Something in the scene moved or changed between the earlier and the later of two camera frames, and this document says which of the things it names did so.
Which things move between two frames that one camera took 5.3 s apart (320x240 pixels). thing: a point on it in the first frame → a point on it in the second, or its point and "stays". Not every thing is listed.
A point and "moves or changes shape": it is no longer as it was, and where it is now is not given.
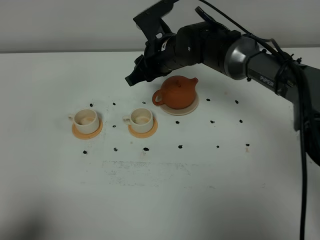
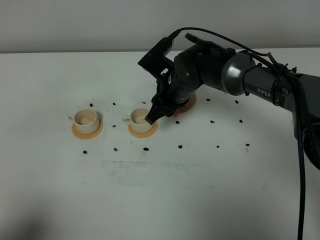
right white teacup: x=141 y=119 stays
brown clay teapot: x=177 y=92 moves or changes shape
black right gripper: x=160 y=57 → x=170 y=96
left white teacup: x=86 y=120 stays
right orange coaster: x=146 y=134 stays
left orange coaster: x=89 y=135 stays
